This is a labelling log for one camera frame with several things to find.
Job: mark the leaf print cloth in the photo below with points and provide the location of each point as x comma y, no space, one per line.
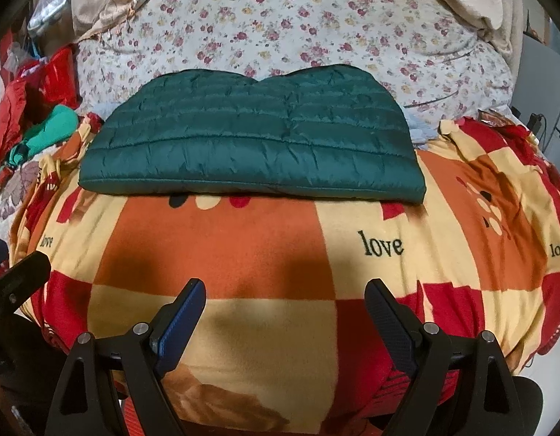
16,190

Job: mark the beige fringed bedcover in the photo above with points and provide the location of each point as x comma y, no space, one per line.
488,4

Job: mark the orange red printed blanket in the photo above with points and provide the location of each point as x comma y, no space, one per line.
261,245

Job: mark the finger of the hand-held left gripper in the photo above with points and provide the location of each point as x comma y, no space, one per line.
21,277

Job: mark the light grey sweater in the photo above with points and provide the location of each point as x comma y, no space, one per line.
418,134

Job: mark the floral bed quilt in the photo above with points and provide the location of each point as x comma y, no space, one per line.
284,18

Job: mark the red satin jacket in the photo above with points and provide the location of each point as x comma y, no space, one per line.
14,113

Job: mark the grey furniture panel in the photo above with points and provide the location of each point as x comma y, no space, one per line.
550,91

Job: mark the clear plastic bag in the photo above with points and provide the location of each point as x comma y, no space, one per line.
48,13

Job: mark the red plush cloth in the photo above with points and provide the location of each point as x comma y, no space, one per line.
61,75

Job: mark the teal green garment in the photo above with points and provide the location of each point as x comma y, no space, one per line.
52,127

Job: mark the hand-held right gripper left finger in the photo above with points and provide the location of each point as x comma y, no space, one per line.
177,327

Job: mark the dark green puffer jacket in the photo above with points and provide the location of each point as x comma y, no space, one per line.
252,145

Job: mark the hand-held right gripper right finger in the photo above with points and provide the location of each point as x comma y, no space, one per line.
391,322

